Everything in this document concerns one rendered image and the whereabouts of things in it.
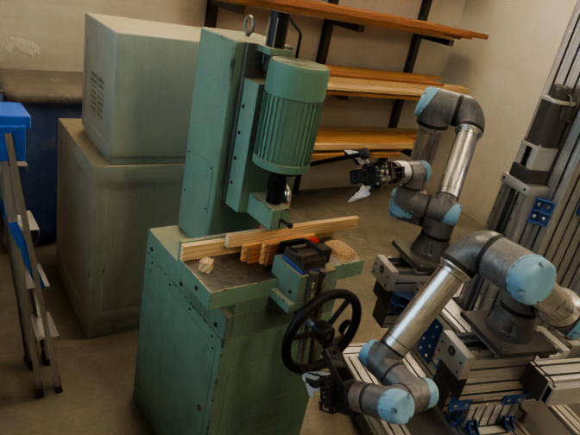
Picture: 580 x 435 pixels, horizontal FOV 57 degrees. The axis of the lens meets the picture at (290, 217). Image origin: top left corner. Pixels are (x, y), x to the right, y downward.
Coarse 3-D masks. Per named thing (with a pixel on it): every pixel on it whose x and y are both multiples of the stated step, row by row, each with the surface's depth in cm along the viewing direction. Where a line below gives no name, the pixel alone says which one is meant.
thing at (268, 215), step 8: (256, 192) 173; (264, 192) 174; (256, 200) 169; (264, 200) 168; (248, 208) 173; (256, 208) 169; (264, 208) 166; (272, 208) 164; (280, 208) 165; (288, 208) 166; (256, 216) 170; (264, 216) 166; (272, 216) 163; (280, 216) 165; (288, 216) 167; (264, 224) 167; (272, 224) 165; (280, 224) 167
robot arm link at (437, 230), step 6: (420, 222) 208; (426, 222) 206; (432, 222) 205; (438, 222) 204; (426, 228) 208; (432, 228) 206; (438, 228) 205; (444, 228) 205; (450, 228) 206; (432, 234) 207; (438, 234) 206; (444, 234) 206; (450, 234) 208
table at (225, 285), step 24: (192, 264) 158; (216, 264) 160; (240, 264) 163; (336, 264) 175; (360, 264) 181; (192, 288) 154; (216, 288) 148; (240, 288) 152; (264, 288) 158; (288, 312) 154
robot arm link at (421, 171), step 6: (408, 162) 171; (414, 162) 172; (420, 162) 174; (426, 162) 176; (414, 168) 170; (420, 168) 172; (426, 168) 174; (414, 174) 170; (420, 174) 172; (426, 174) 174; (414, 180) 172; (420, 180) 174; (426, 180) 177; (408, 186) 174; (414, 186) 174; (420, 186) 176
